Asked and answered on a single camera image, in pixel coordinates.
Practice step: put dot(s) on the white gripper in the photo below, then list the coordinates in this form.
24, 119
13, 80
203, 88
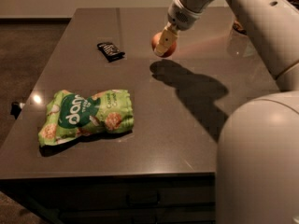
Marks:
181, 17

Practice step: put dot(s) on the red apple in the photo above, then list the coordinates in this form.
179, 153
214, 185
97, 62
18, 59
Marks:
164, 44

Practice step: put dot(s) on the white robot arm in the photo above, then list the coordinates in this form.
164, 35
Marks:
257, 170

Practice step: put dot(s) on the black rxbar chocolate bar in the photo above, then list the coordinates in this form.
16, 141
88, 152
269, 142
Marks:
110, 51

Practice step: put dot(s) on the glass jar with black lid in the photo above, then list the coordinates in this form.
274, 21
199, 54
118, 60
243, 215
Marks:
239, 28

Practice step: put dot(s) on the green snack chip bag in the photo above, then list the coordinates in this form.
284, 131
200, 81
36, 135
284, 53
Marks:
70, 116

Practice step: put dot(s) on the black object beside counter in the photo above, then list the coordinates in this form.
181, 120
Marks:
16, 108

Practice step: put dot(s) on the black drawer handle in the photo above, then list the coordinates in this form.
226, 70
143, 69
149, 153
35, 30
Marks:
143, 199

